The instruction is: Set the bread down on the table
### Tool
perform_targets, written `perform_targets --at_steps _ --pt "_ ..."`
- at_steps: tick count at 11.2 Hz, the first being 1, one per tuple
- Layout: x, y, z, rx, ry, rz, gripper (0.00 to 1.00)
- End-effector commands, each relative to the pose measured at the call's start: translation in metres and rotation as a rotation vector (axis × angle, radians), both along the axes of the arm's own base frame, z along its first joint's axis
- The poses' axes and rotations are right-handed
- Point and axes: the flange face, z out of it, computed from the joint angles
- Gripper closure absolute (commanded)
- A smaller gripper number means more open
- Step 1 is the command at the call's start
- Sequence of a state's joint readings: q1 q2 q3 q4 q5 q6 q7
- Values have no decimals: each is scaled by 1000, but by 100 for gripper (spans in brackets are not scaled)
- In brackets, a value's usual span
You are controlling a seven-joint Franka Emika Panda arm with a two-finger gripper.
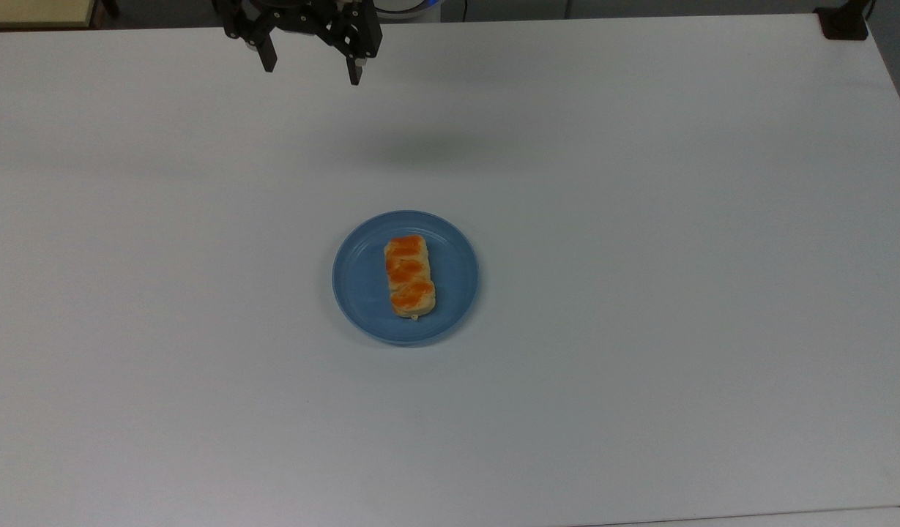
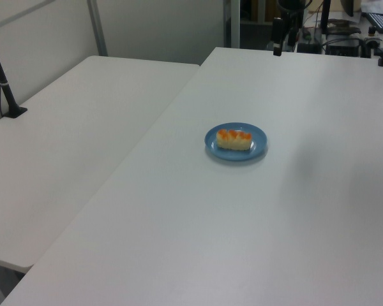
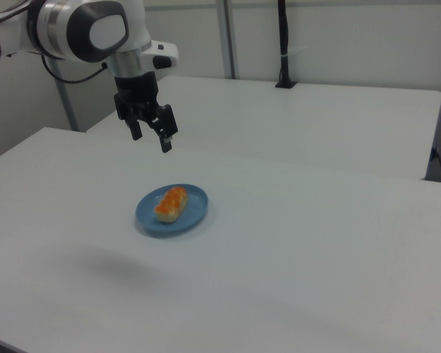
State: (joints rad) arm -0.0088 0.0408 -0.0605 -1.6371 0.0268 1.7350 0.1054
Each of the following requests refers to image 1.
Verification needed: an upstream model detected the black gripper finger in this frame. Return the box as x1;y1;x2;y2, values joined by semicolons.
331;11;383;86
225;11;279;73

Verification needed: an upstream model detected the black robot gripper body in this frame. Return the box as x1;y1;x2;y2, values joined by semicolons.
215;0;377;39

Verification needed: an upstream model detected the bread with orange glaze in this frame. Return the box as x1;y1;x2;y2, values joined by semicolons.
384;234;436;321

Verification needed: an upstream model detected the light wooden desk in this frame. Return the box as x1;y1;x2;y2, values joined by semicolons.
0;0;99;30

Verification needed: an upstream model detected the round blue plate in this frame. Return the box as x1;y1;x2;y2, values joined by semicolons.
332;210;480;347

